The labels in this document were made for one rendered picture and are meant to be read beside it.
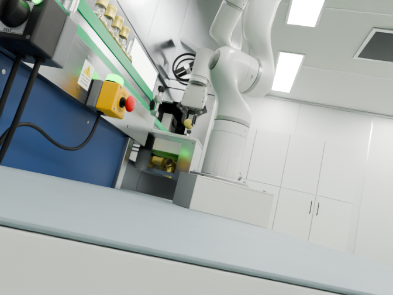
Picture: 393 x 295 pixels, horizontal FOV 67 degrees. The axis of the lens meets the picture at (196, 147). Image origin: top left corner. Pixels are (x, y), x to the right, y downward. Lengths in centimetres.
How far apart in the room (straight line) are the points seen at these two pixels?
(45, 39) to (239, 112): 60
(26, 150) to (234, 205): 52
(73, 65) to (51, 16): 20
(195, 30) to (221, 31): 107
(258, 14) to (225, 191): 57
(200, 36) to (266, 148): 284
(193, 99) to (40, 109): 72
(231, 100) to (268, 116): 448
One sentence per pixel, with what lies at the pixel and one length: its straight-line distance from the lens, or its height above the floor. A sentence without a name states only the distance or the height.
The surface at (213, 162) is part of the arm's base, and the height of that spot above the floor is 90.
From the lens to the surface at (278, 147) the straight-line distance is 482.
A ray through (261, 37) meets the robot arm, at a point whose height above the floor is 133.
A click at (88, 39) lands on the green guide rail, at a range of 78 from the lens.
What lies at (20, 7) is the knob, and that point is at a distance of 51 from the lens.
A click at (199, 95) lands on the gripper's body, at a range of 126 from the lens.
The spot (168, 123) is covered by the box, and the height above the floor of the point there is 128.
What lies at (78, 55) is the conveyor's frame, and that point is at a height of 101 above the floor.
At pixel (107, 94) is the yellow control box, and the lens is 74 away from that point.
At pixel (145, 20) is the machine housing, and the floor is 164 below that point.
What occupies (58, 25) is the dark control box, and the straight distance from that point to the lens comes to 54.
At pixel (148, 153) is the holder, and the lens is 119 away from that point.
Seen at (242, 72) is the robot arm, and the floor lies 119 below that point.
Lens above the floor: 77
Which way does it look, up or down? 10 degrees up
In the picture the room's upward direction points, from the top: 14 degrees clockwise
